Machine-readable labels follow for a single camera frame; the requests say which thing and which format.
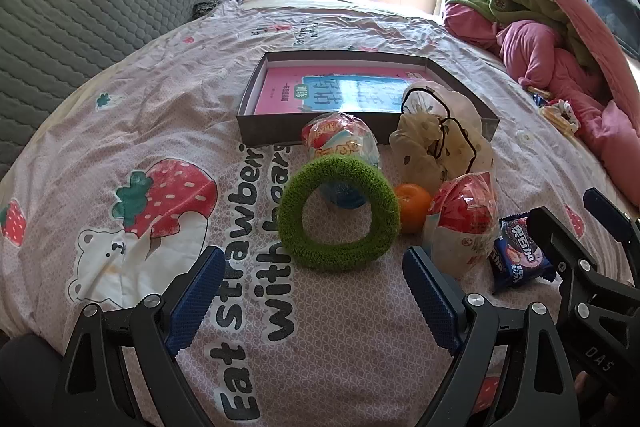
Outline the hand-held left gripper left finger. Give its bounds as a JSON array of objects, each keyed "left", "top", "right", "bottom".
[{"left": 52, "top": 246, "right": 227, "bottom": 427}]

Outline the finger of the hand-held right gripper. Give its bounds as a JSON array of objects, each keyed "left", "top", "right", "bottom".
[
  {"left": 529, "top": 206, "right": 613, "bottom": 289},
  {"left": 584, "top": 188, "right": 640, "bottom": 253}
]

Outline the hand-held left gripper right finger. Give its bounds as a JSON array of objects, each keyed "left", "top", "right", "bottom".
[{"left": 402, "top": 246, "right": 581, "bottom": 427}]

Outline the blue cookie packet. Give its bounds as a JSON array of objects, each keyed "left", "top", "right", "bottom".
[{"left": 490, "top": 217, "right": 557, "bottom": 295}]

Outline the red surprise egg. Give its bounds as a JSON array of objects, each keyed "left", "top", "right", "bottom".
[{"left": 424, "top": 172, "right": 501, "bottom": 278}]

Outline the small orange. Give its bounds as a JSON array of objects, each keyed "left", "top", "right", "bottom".
[{"left": 394, "top": 183, "right": 433, "bottom": 234}]

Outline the green fuzzy ring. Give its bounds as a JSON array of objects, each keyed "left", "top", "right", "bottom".
[{"left": 277, "top": 155, "right": 402, "bottom": 271}]

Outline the beige mesh bag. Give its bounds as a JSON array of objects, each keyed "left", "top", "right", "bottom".
[{"left": 389, "top": 82, "right": 495, "bottom": 192}]

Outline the blue surprise egg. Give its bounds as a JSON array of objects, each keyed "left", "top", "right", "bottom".
[{"left": 301, "top": 114, "right": 381, "bottom": 210}]

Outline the grey cardboard box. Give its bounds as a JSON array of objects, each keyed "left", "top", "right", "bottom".
[{"left": 236, "top": 51, "right": 501, "bottom": 146}]

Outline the yellow striped snack packet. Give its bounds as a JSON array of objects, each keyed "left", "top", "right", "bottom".
[{"left": 540, "top": 99, "right": 581, "bottom": 138}]

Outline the magenta clothes pile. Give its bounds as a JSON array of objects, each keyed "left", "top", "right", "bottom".
[{"left": 442, "top": 2, "right": 640, "bottom": 170}]

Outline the coral pink quilt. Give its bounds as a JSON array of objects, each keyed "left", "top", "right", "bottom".
[{"left": 495, "top": 0, "right": 640, "bottom": 132}]

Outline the black television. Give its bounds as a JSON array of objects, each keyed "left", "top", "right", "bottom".
[{"left": 585, "top": 0, "right": 640, "bottom": 60}]

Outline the printed strawberry bedsheet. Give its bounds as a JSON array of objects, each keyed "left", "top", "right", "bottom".
[{"left": 0, "top": 0, "right": 640, "bottom": 427}]

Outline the green garment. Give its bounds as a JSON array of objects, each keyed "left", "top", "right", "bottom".
[{"left": 445, "top": 0, "right": 601, "bottom": 72}]

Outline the pink book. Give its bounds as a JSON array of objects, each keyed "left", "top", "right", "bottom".
[{"left": 252, "top": 66, "right": 438, "bottom": 115}]

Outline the blue patterned cloth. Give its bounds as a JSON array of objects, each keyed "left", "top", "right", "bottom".
[{"left": 195, "top": 0, "right": 241, "bottom": 18}]

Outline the grey quilted headboard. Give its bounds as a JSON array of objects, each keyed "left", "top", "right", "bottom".
[{"left": 0, "top": 0, "right": 223, "bottom": 180}]

